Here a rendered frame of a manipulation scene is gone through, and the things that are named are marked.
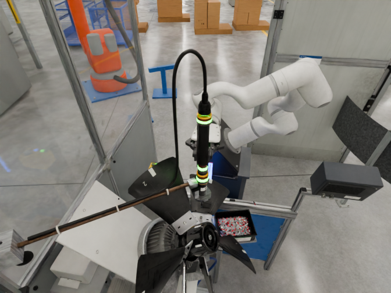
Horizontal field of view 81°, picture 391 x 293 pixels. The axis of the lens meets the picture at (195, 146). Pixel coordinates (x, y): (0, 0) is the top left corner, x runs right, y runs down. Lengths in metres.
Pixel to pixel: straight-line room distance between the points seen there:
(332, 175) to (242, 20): 7.89
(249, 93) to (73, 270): 1.09
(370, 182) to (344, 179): 0.12
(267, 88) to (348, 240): 2.08
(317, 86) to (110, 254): 1.01
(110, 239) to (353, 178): 1.13
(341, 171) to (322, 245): 1.34
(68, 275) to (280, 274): 1.64
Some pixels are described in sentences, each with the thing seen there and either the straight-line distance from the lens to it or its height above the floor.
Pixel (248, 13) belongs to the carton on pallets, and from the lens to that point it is 8.86.
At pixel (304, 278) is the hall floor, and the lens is 2.38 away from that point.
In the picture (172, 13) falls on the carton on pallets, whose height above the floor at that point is 0.28.
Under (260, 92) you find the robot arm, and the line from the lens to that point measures 0.90.
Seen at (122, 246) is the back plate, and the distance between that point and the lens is 1.03.
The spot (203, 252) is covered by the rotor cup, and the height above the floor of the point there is 1.22.
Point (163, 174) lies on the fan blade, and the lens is 0.90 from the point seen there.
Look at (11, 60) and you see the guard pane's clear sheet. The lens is 1.10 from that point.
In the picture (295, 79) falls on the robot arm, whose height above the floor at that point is 1.72.
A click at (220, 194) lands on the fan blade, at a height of 1.15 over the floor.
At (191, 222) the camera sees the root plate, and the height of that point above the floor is 1.25.
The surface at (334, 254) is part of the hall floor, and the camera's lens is 2.60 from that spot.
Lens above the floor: 2.08
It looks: 41 degrees down
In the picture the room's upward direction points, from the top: straight up
